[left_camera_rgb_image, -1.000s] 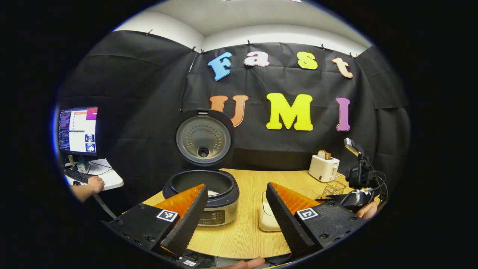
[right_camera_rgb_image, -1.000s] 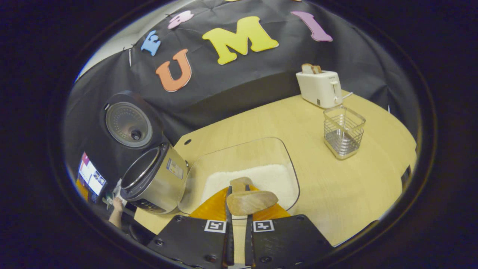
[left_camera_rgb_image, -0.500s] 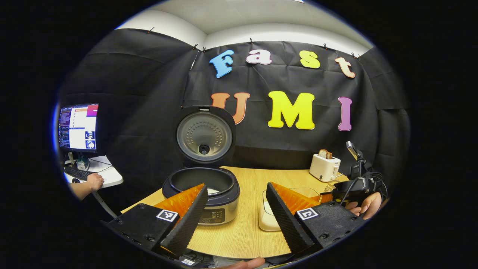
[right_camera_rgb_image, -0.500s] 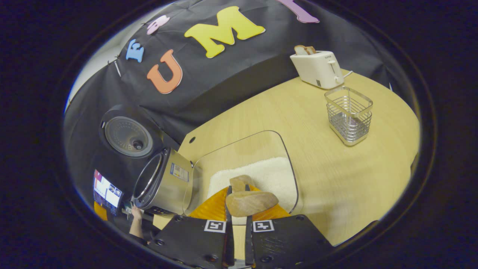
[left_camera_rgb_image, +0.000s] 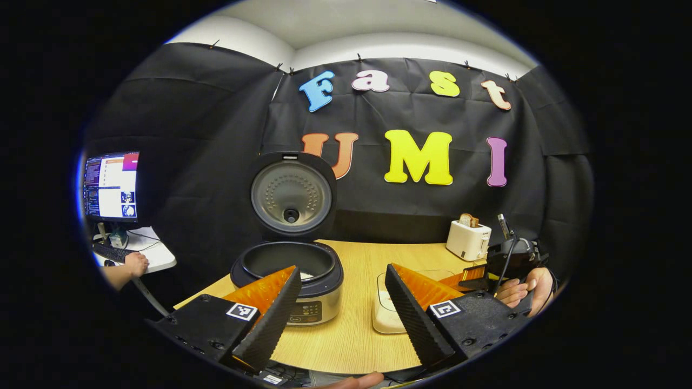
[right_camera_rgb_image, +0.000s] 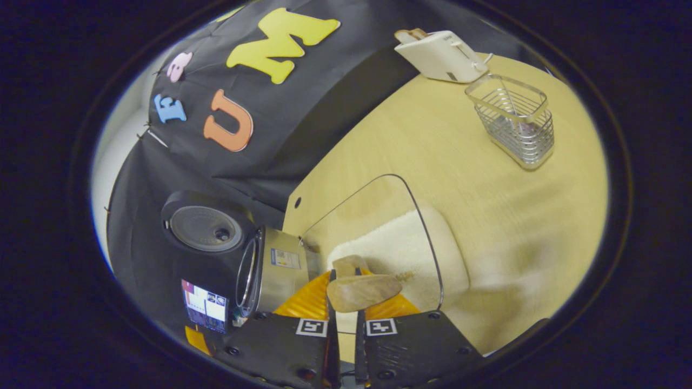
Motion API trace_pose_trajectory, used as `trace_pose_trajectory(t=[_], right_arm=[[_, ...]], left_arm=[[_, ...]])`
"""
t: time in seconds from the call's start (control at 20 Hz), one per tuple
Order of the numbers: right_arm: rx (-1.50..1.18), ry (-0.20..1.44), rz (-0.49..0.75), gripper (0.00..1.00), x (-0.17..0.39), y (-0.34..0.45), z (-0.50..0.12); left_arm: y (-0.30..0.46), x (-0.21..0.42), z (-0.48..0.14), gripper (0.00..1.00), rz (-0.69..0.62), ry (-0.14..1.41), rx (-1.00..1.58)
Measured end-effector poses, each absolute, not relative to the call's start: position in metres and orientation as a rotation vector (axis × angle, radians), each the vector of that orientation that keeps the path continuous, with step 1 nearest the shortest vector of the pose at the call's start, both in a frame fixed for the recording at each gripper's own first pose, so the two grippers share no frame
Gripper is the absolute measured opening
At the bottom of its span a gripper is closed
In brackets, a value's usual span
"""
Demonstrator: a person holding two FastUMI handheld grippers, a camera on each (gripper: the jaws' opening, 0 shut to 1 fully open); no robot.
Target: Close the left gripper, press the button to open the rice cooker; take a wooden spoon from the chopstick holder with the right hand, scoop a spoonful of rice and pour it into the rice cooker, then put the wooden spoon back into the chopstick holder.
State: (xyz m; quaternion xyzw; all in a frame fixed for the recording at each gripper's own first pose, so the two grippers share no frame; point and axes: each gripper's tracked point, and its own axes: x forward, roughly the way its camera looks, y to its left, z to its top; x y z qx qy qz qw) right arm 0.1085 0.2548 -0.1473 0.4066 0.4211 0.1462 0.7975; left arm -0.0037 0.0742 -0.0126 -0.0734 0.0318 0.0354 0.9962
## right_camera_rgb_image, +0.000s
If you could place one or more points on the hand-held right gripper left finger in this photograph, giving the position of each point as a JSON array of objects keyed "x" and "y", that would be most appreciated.
[{"x": 281, "y": 346}]

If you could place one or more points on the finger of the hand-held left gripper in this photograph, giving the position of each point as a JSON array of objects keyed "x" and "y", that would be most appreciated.
[{"x": 197, "y": 340}]

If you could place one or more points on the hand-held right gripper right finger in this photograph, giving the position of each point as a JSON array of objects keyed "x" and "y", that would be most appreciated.
[{"x": 411, "y": 346}]

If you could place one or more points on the wooden spoon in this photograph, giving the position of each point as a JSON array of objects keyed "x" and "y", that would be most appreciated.
[{"x": 362, "y": 292}]

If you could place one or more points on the silver black rice cooker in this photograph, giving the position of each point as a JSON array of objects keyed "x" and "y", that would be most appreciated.
[{"x": 281, "y": 270}]

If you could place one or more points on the computer monitor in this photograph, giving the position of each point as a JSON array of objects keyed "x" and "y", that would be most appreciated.
[{"x": 205, "y": 308}]

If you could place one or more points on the clear plastic tray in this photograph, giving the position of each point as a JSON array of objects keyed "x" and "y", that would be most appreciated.
[{"x": 378, "y": 200}]

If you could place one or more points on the white toaster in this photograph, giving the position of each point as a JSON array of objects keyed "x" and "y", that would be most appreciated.
[{"x": 443, "y": 56}]

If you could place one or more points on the toasted bread slice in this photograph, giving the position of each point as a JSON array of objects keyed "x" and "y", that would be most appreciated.
[{"x": 411, "y": 35}]

